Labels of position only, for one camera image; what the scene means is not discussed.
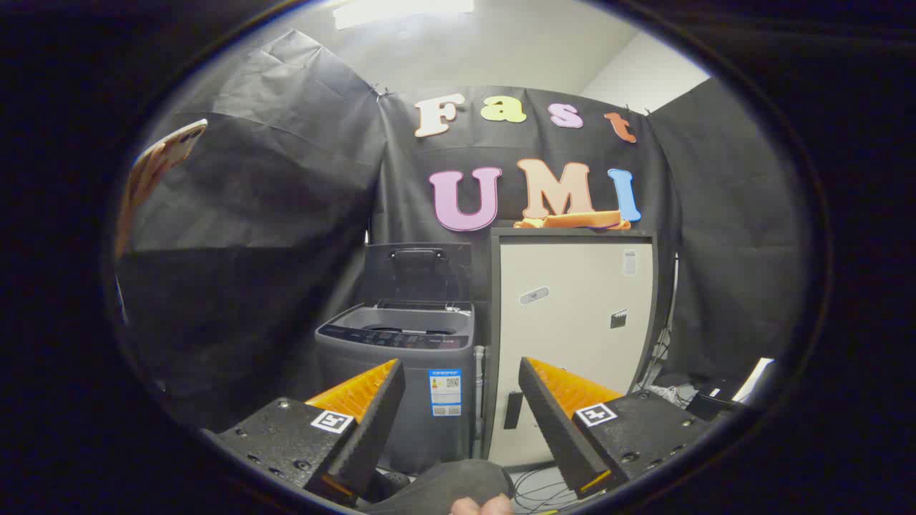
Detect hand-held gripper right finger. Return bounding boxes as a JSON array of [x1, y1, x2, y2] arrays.
[[517, 355, 711, 500]]

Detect grey washing machine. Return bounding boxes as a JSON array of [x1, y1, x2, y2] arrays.
[[315, 299, 477, 474]]

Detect floor cables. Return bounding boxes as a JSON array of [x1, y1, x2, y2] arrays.
[[510, 466, 582, 514]]

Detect white sheet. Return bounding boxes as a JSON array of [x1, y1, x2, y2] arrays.
[[733, 357, 776, 403]]

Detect tangled cable bundle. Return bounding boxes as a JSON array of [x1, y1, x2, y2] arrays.
[[644, 336, 689, 410]]

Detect grey drain hose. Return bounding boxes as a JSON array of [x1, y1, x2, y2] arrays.
[[474, 345, 488, 438]]

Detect yellow orange shirt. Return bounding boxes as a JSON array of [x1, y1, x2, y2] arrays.
[[513, 210, 633, 231]]

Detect beige cabinet with dark frame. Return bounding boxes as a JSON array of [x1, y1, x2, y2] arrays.
[[482, 227, 658, 470]]

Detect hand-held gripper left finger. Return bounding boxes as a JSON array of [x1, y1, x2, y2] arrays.
[[203, 358, 406, 507]]

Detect black box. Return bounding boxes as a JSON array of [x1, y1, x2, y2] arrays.
[[686, 385, 745, 421]]

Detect black backdrop cloth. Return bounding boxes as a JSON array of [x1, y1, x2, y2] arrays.
[[117, 29, 811, 433]]

